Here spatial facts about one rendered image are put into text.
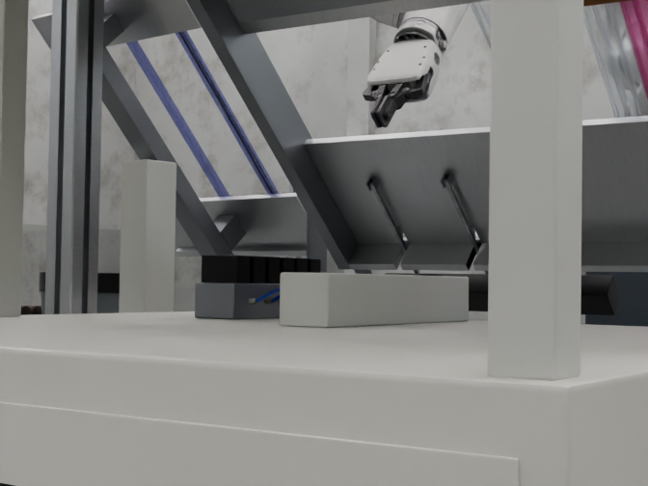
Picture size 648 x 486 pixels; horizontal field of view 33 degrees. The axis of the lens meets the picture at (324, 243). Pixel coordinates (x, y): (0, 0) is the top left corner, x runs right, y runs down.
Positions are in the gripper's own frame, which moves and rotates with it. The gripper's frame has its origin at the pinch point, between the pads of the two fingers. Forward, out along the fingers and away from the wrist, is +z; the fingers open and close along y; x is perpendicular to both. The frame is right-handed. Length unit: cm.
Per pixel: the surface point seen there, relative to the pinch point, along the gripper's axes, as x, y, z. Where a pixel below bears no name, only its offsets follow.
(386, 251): -5.9, -7.8, 24.0
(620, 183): 3.9, -43.2, 22.5
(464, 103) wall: -572, 443, -743
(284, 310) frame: 33, -32, 68
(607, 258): -5.9, -39.8, 25.4
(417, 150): 10.8, -18.7, 22.5
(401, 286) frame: 25, -36, 59
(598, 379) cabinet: 55, -70, 90
